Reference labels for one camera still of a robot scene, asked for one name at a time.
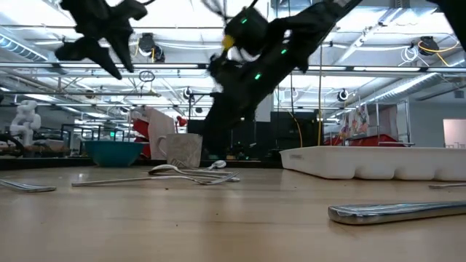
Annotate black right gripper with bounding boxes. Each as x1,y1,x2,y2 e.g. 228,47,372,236
202,39,310,161

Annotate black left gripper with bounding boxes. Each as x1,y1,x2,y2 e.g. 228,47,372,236
54,0,149,80

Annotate silver fork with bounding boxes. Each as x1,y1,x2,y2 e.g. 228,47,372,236
170,158,234,175
71,170,242,187
428,182,466,189

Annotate silver knife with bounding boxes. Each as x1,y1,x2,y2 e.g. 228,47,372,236
327,200,466,226

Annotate white pillar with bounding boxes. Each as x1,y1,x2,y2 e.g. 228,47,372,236
254,92,275,123

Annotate grey speckled mug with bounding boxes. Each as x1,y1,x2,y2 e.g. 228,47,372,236
156,132,204,169

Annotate black partition screens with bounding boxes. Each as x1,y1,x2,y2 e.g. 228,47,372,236
186,111,322,164

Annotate long ceiling light bar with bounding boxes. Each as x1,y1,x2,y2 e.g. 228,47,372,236
0,63,466,72

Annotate pale pink cloth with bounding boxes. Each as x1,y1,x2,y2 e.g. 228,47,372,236
143,106,176,161

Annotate black rack with green light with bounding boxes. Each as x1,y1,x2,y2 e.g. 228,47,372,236
60,123,127,143

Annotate red fabric object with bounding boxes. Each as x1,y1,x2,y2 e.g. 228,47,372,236
131,118,152,159

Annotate teal bowl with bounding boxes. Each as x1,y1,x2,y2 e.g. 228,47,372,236
82,140,145,168

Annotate red bin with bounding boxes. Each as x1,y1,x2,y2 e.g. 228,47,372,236
323,133,401,147

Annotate white cutlery tray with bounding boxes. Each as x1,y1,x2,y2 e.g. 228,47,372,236
279,145,466,182

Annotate metal shelf rack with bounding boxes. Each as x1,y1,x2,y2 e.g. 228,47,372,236
338,100,414,147

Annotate pale pink board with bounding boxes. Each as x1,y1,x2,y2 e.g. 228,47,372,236
443,119,466,149

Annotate black stand frame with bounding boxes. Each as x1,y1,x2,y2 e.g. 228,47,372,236
187,92,214,121

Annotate hanging wire ring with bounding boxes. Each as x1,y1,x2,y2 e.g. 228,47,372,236
138,69,156,83

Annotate black hanging cable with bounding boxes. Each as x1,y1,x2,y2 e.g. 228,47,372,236
287,71,294,117

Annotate silver air duct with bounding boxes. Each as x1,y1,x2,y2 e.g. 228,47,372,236
0,34,51,63
367,71,443,106

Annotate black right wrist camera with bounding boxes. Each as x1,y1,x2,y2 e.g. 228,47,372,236
221,6,271,57

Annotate black metal table frame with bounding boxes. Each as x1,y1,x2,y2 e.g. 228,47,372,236
0,156,283,170

